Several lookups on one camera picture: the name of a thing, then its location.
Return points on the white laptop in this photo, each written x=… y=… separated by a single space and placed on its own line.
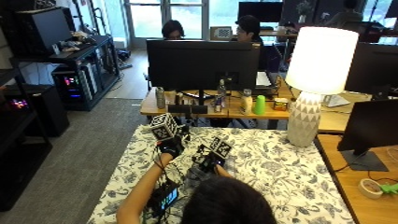
x=262 y=79

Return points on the green plastic cup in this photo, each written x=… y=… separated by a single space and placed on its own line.
x=259 y=105

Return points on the large black computer monitor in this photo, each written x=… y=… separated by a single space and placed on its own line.
x=201 y=63

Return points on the right glove marker cube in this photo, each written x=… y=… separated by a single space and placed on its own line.
x=220 y=146

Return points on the person's left hand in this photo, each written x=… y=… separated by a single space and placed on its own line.
x=170 y=147

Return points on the white blue floral tablecloth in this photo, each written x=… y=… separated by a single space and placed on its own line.
x=273 y=174

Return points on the white folded stand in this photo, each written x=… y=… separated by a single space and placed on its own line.
x=335 y=100

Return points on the black computer case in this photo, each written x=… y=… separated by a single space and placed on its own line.
x=45 y=109

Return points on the black monitor behind lamp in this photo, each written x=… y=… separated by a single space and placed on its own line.
x=373 y=67

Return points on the green plastic toy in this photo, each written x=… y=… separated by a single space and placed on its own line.
x=389 y=188

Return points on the beige tape roll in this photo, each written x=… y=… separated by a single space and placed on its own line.
x=369 y=189

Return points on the clear water bottle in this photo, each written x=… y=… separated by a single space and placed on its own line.
x=220 y=93

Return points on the computer tower with coloured lights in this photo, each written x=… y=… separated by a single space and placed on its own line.
x=74 y=84

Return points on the glove marker cube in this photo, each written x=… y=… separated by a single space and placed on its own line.
x=164 y=127
x=220 y=146

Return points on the black monitor on square stand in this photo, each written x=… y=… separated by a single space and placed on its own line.
x=370 y=124

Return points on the wooden side desk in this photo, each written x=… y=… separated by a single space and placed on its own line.
x=365 y=208

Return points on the left glove marker cube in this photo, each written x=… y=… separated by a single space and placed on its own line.
x=164 y=127

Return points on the black background screen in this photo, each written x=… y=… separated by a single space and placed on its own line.
x=259 y=11

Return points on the black box on cart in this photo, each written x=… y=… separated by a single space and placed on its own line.
x=45 y=29

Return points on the black shelf rack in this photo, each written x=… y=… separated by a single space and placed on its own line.
x=16 y=168

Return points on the white patterned table lamp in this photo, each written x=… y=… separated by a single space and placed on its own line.
x=318 y=62

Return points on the small yellow orange box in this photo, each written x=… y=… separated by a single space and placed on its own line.
x=279 y=104

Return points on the checkerboard calibration board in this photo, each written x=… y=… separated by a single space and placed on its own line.
x=221 y=33

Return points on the person's right hand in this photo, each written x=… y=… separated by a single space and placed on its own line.
x=206 y=162

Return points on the black equipment cart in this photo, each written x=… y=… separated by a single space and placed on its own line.
x=104 y=59

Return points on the wooden office desk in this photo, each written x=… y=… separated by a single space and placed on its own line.
x=232 y=115

